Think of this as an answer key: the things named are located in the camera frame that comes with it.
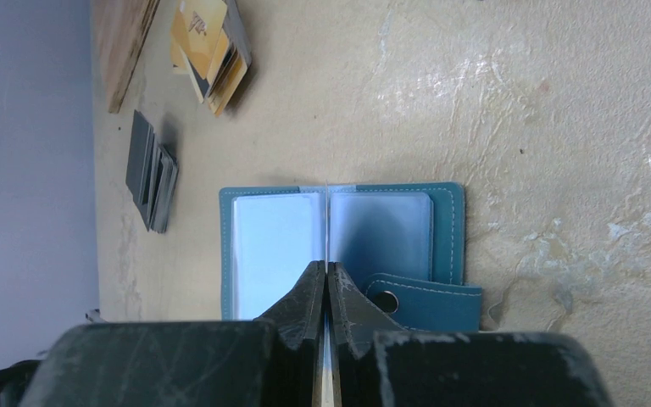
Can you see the gold credit card stack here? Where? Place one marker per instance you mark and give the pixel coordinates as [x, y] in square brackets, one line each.
[209, 44]

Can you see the black credit card stack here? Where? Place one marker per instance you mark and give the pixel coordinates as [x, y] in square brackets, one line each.
[151, 174]

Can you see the wooden board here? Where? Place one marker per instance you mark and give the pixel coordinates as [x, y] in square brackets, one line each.
[121, 27]

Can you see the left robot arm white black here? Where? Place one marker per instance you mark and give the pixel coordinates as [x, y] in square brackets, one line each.
[15, 380]

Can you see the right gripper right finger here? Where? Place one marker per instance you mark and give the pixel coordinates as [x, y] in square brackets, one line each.
[375, 362]

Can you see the blue card holder wallet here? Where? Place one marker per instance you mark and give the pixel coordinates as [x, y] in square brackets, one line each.
[403, 246]

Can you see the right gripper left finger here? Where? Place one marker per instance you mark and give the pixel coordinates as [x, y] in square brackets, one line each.
[272, 360]

